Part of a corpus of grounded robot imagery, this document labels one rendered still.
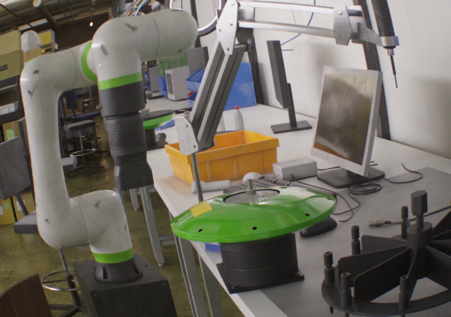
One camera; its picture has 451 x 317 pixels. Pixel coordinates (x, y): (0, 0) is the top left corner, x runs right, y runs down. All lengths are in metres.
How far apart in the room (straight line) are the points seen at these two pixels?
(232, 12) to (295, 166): 0.78
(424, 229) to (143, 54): 0.64
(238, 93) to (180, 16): 3.37
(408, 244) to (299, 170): 1.29
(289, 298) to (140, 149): 0.40
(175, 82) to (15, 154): 2.66
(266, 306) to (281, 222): 0.16
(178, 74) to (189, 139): 4.18
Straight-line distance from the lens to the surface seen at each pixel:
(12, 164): 3.71
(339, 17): 1.44
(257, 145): 2.48
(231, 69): 1.78
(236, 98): 4.76
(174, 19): 1.39
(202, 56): 5.25
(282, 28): 1.59
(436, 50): 2.36
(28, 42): 9.05
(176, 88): 6.10
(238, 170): 2.48
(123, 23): 1.34
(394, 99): 2.82
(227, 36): 1.74
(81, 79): 1.76
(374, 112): 1.99
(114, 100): 1.33
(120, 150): 1.35
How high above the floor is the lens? 1.39
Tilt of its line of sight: 8 degrees down
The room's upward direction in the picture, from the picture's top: 8 degrees counter-clockwise
